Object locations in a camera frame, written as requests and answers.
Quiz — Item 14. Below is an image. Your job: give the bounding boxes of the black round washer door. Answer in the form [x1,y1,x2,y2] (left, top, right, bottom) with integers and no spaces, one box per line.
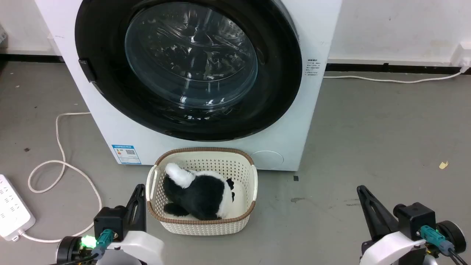
[75,0,303,142]

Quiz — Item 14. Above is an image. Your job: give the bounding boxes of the white wall plug box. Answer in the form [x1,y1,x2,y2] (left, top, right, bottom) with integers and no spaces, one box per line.
[450,42,471,74]

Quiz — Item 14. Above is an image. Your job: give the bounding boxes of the cream woven-look laundry basket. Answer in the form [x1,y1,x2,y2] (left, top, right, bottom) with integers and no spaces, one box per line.
[146,147,258,236]

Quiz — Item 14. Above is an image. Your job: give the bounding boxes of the small printed text label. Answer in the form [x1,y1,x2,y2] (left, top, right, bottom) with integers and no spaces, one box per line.
[305,58,320,77]

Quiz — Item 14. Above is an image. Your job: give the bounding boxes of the round white filter cover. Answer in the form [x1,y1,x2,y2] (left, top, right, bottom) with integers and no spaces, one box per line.
[252,150,284,170]

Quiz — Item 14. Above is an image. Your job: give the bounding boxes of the teal camera cable plug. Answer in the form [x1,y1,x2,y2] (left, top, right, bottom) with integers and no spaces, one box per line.
[420,225,468,265]
[92,229,114,258]

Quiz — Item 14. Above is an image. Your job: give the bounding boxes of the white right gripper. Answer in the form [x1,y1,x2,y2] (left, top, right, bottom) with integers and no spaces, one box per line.
[357,185,467,265]

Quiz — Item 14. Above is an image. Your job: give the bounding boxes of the thin white floor cable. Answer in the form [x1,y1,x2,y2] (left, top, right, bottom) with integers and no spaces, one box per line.
[323,68,465,84]

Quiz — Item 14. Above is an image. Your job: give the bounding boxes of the black and white plush toy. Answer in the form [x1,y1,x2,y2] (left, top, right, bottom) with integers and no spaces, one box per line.
[163,162,236,221]

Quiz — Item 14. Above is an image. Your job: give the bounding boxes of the white power strip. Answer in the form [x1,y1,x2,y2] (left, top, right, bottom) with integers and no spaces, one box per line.
[0,174,36,242]

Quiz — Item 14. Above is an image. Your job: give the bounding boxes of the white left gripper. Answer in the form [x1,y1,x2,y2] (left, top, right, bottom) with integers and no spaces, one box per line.
[56,184,165,265]

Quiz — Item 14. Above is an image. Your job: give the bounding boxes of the blue energy label sticker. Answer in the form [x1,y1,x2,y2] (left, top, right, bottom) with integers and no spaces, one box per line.
[111,145,142,165]

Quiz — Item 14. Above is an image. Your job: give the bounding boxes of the white power strip cable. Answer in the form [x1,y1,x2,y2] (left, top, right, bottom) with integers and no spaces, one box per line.
[15,112,103,244]

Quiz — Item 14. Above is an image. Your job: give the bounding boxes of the teal right camera cable plug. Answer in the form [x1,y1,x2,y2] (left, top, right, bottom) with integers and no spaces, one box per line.
[420,225,468,265]

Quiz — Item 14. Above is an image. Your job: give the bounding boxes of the white front-load washing machine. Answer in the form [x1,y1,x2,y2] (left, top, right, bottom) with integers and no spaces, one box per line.
[35,0,343,172]

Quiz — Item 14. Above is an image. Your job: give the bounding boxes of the teal left camera cable plug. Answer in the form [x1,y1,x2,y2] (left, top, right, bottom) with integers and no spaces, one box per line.
[92,229,114,258]

